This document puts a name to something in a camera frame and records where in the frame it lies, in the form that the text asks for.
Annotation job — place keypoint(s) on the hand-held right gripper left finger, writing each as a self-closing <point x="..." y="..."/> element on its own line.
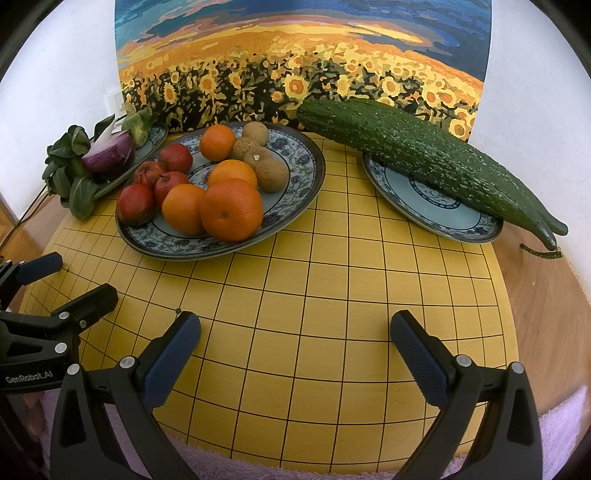
<point x="173" y="357"/>

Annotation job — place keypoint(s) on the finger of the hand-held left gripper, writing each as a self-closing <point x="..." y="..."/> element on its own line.
<point x="97" y="300"/>
<point x="41" y="267"/>

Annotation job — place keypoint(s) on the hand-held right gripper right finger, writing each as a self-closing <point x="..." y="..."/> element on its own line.
<point x="422" y="360"/>

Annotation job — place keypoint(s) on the small red fruit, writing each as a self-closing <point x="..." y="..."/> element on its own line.
<point x="171" y="188"/>
<point x="147" y="172"/>
<point x="175" y="158"/>
<point x="135" y="204"/>

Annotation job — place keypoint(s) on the brown round fruit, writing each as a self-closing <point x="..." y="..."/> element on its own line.
<point x="259" y="158"/>
<point x="271" y="175"/>
<point x="255" y="133"/>
<point x="242" y="147"/>

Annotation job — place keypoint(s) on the large blue patterned plate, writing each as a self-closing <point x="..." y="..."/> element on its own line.
<point x="295" y="157"/>

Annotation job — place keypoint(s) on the yellow grid board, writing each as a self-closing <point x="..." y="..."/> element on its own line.
<point x="323" y="323"/>

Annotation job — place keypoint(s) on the green leafy vegetable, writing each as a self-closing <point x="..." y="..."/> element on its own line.
<point x="64" y="147"/>

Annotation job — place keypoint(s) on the red onion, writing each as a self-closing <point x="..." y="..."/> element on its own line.
<point x="108" y="154"/>

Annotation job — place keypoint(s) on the purple fluffy blanket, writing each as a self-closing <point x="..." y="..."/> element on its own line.
<point x="563" y="429"/>

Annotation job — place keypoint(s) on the small blue patterned plate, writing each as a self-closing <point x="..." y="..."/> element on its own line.
<point x="415" y="203"/>
<point x="154" y="136"/>

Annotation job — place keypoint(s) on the green cucumber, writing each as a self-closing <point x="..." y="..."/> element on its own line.
<point x="392" y="134"/>
<point x="548" y="238"/>

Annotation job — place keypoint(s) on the sunflower field painting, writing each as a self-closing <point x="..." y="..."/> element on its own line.
<point x="300" y="46"/>

